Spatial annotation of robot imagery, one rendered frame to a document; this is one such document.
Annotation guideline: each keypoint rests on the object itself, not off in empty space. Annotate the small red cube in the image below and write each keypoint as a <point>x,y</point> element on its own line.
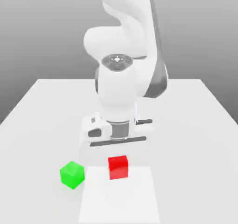
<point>118,167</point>

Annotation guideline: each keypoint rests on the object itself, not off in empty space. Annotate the small green cube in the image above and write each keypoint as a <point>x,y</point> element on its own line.
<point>72,175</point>

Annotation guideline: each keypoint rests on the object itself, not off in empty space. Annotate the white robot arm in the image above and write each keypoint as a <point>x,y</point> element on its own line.
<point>117,89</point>

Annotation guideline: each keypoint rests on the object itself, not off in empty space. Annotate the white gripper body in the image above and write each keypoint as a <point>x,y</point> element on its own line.
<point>119,148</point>

